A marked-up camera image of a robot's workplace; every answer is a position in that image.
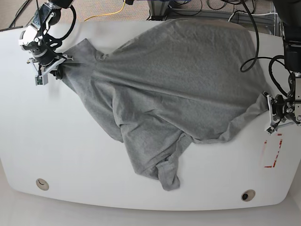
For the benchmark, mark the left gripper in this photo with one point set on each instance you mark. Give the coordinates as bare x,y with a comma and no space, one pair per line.
281,111

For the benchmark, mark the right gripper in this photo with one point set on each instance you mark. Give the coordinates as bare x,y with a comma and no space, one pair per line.
52,68

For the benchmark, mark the grey t-shirt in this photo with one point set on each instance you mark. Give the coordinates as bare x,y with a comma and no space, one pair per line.
175,84

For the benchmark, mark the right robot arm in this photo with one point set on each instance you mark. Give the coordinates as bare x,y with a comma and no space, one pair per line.
36,40

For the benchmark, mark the red tape rectangle marking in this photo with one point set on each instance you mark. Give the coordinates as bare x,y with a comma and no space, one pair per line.
271,150

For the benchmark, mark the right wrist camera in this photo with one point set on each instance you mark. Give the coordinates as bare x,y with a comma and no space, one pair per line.
41,79

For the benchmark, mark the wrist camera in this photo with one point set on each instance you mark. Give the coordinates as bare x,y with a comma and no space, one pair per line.
272,128
41,79

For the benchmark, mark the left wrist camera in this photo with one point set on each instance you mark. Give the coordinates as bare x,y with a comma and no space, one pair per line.
272,128

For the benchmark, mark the right table cable grommet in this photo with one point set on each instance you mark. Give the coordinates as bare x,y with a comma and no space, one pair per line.
248,195

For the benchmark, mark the table cable grommet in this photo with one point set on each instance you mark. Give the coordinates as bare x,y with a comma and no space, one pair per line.
42,184
248,195

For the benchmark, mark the left table cable grommet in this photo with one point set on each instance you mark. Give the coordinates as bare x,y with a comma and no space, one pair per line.
42,184

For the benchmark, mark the aluminium frame stand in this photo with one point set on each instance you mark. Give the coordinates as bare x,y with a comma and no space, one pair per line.
263,12

